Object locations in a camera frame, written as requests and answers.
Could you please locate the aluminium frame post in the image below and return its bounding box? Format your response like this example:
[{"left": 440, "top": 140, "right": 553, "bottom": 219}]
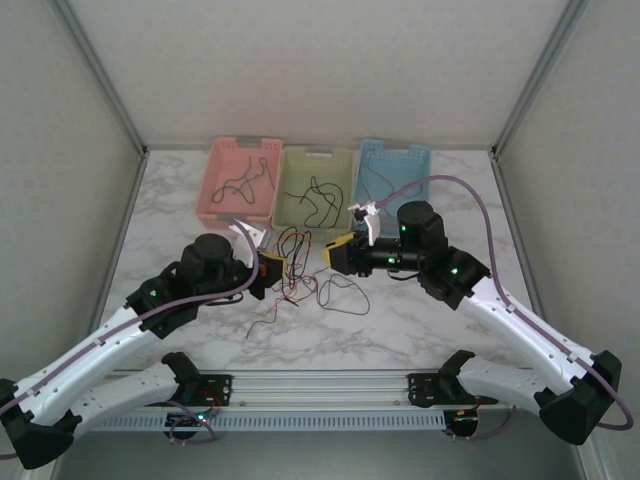
[
  {"left": 491, "top": 0, "right": 591, "bottom": 159},
  {"left": 57, "top": 0, "right": 150, "bottom": 157}
]

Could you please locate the aluminium frame leg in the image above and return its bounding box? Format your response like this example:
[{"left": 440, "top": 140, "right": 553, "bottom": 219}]
[{"left": 574, "top": 434, "right": 609, "bottom": 480}]

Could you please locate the aluminium table side rail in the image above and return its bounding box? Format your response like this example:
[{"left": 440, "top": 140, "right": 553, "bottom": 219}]
[
  {"left": 87, "top": 149, "right": 150, "bottom": 346},
  {"left": 489, "top": 149, "right": 561, "bottom": 351}
]

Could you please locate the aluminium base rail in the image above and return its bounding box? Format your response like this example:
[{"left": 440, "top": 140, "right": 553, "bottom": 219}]
[{"left": 107, "top": 367, "right": 551, "bottom": 409}]

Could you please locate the grey slotted cable duct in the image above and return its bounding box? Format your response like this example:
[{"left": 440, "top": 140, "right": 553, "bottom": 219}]
[{"left": 92, "top": 410, "right": 447, "bottom": 432}]

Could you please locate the thin blue wire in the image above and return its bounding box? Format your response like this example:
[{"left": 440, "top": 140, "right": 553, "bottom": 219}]
[{"left": 242, "top": 157, "right": 278, "bottom": 206}]

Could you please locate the pink plastic basket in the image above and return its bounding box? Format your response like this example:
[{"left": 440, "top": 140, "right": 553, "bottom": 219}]
[{"left": 195, "top": 135, "right": 285, "bottom": 232}]

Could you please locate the black controller board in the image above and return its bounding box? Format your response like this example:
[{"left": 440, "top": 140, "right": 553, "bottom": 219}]
[
  {"left": 164, "top": 410, "right": 214, "bottom": 434},
  {"left": 444, "top": 408, "right": 482, "bottom": 439}
]

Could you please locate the thin grey wire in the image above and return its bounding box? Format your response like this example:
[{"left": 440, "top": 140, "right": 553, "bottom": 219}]
[{"left": 247, "top": 299, "right": 281, "bottom": 342}]

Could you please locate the blue plastic basket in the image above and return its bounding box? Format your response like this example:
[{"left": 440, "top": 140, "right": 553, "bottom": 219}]
[{"left": 352, "top": 138, "right": 432, "bottom": 221}]

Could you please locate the green plastic basket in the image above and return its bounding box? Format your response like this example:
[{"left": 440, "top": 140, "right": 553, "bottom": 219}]
[{"left": 271, "top": 145, "right": 355, "bottom": 245}]

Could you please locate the thin dark red wire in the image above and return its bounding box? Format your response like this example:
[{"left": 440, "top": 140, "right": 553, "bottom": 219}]
[{"left": 364, "top": 153, "right": 399, "bottom": 202}]

